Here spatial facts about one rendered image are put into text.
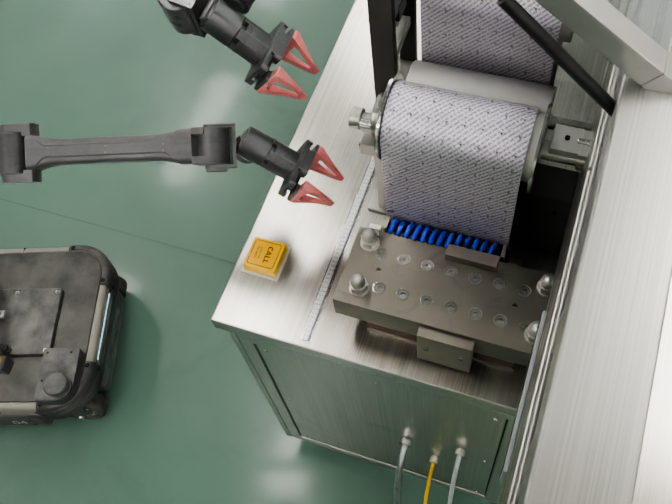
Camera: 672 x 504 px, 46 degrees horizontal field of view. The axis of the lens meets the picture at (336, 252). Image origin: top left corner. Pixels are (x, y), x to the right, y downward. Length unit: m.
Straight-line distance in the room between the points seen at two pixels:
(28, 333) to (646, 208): 2.01
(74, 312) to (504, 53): 1.57
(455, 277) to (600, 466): 0.80
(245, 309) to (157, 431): 1.01
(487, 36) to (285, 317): 0.65
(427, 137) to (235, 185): 1.65
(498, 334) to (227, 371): 1.31
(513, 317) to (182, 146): 0.66
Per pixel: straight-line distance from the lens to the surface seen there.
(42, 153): 1.54
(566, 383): 0.71
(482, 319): 1.41
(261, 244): 1.63
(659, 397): 0.96
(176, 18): 1.34
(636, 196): 0.81
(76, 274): 2.56
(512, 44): 1.42
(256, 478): 2.42
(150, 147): 1.47
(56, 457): 2.63
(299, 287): 1.59
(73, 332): 2.48
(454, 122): 1.28
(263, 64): 1.29
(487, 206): 1.38
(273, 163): 1.45
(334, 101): 1.85
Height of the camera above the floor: 2.31
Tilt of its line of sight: 61 degrees down
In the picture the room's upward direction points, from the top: 12 degrees counter-clockwise
